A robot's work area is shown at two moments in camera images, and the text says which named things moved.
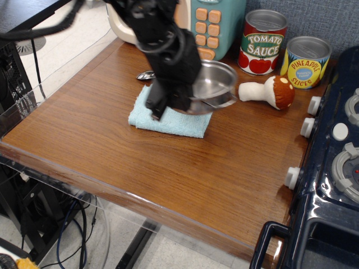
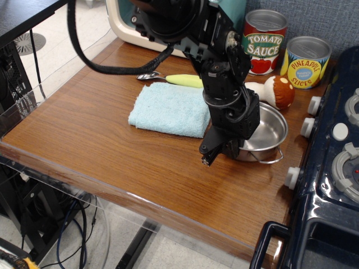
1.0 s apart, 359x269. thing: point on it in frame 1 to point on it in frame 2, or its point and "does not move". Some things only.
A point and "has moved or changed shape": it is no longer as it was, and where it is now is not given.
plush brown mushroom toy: [276, 89] does not move
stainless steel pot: [213, 88] has moved or changed shape
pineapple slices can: [305, 60] does not move
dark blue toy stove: [323, 230] does not move
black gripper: [176, 63] to [234, 114]
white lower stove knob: [291, 177] does not move
